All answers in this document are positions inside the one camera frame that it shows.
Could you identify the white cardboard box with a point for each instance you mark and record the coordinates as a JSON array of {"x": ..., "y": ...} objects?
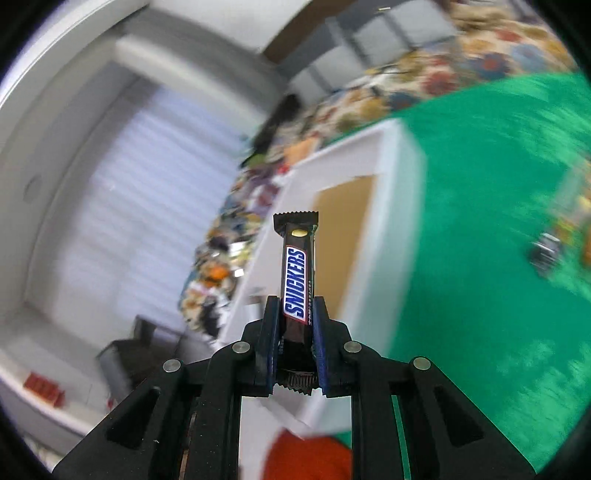
[{"x": 397, "y": 221}]

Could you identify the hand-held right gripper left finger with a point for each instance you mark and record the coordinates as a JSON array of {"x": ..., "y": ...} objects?
[{"x": 272, "y": 332}]

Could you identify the red box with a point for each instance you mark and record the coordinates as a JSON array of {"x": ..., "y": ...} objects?
[{"x": 44, "y": 390}]

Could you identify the black bag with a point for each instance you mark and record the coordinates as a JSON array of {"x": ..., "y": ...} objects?
[{"x": 281, "y": 115}]

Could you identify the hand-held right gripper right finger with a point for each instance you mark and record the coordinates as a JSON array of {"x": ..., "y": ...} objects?
[{"x": 321, "y": 341}]

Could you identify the white desk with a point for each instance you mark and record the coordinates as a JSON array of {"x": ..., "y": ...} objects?
[{"x": 41, "y": 429}]

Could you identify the person's orange fleece clothing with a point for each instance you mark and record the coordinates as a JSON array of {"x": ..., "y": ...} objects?
[{"x": 304, "y": 457}]

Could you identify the clear bag of sausages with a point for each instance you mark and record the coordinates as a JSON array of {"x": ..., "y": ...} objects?
[{"x": 572, "y": 203}]

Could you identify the grey two-tone pillow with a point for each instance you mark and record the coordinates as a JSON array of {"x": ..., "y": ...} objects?
[
  {"x": 323, "y": 69},
  {"x": 397, "y": 27}
]

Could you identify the floral bedsheet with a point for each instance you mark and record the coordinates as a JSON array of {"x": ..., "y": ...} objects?
[{"x": 438, "y": 78}]

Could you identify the brown padded headboard panel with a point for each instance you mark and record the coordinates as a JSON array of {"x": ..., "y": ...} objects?
[{"x": 286, "y": 48}]

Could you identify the black chair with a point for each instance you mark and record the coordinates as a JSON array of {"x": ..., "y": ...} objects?
[{"x": 134, "y": 350}]

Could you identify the black snack packet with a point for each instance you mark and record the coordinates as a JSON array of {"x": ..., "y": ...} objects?
[{"x": 545, "y": 251}]

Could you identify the brown chocolate bar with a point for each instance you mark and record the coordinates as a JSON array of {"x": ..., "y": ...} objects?
[{"x": 295, "y": 286}]

